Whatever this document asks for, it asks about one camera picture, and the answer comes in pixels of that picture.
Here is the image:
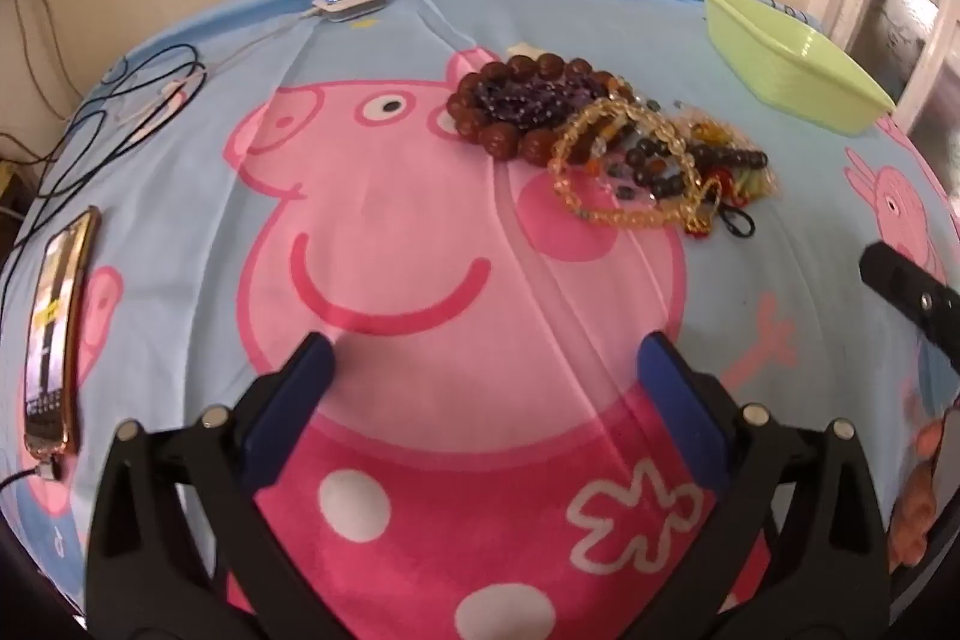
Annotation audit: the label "black hair tie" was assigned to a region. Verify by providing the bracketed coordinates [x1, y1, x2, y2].
[711, 203, 758, 240]

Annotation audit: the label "small white charger device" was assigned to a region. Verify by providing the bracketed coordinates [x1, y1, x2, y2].
[312, 0, 388, 23]

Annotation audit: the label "black bead bracelet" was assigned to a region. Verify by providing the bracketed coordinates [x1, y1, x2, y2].
[626, 131, 770, 208]

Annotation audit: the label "yellow crystal bead bracelet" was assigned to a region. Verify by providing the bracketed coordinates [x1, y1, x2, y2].
[547, 98, 722, 230]

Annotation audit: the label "large brown bead bracelet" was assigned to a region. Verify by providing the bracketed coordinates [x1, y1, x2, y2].
[446, 53, 601, 167]

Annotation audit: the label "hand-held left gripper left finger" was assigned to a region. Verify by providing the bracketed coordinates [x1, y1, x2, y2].
[86, 332, 353, 640]

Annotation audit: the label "cartoon pig printed blanket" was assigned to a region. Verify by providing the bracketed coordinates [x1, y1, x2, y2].
[0, 0, 960, 640]

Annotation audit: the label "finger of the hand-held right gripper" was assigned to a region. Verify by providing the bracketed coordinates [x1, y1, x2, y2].
[859, 241, 960, 378]

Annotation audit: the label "green plastic basket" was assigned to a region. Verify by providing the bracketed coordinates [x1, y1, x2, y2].
[700, 0, 897, 133]

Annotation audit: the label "smartphone in gold case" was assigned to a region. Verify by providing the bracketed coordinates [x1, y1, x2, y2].
[21, 205, 102, 459]

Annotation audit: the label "white and pink cable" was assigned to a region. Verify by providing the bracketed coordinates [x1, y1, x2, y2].
[115, 70, 208, 125]

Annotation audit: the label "person's right hand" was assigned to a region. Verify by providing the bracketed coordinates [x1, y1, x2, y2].
[889, 411, 952, 573]

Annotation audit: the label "black cable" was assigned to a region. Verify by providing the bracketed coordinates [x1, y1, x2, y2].
[0, 42, 208, 319]

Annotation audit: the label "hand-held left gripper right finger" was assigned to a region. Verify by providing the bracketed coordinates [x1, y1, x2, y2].
[637, 331, 893, 640]

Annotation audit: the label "thin dark wall wires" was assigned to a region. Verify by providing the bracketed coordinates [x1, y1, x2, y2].
[0, 0, 85, 165]

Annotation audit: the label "purple bead necklace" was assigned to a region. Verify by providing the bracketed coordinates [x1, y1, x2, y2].
[476, 72, 612, 125]

